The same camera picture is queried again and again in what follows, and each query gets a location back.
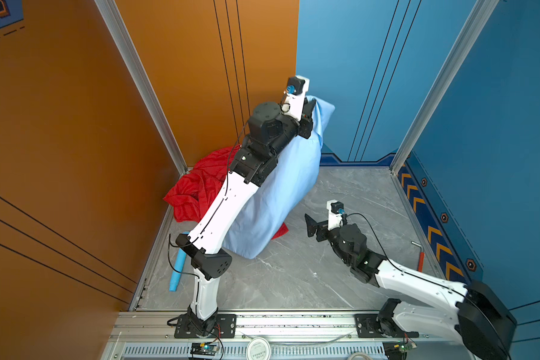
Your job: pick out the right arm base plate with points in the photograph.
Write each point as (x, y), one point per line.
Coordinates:
(369, 325)

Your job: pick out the white round sticker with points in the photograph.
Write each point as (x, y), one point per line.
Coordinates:
(258, 349)

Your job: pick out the left circuit board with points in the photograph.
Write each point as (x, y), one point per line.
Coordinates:
(205, 351)

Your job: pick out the red trousers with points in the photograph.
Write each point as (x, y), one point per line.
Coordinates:
(193, 194)

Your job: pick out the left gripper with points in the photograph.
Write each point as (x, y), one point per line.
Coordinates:
(301, 133)

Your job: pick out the right aluminium corner post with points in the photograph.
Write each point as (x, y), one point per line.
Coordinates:
(471, 30)

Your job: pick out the circuit board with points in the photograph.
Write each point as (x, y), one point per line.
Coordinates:
(398, 350)
(205, 351)

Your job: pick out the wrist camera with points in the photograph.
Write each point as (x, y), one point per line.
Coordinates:
(335, 209)
(296, 87)

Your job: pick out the light blue cylinder tool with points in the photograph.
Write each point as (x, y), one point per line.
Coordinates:
(176, 261)

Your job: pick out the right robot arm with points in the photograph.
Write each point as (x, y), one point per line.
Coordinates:
(468, 314)

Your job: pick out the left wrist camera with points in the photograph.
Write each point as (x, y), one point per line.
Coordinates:
(296, 87)

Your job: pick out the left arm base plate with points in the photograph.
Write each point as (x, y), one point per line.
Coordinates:
(221, 325)

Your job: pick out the right circuit board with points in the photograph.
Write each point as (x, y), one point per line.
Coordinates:
(398, 350)

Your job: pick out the aluminium front rail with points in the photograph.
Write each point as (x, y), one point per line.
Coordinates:
(292, 334)

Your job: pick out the left aluminium corner post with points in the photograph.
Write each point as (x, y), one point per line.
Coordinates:
(114, 22)

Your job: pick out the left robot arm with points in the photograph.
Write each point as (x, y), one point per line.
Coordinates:
(272, 127)

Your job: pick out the aluminium corner post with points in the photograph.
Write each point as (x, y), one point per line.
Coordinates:
(471, 30)
(114, 22)

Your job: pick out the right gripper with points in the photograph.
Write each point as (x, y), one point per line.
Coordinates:
(322, 229)

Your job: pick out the light blue shirt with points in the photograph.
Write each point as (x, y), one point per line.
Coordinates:
(262, 217)

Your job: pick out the red handled hex key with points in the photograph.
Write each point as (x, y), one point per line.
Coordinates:
(421, 256)

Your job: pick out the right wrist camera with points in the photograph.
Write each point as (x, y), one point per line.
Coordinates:
(335, 209)

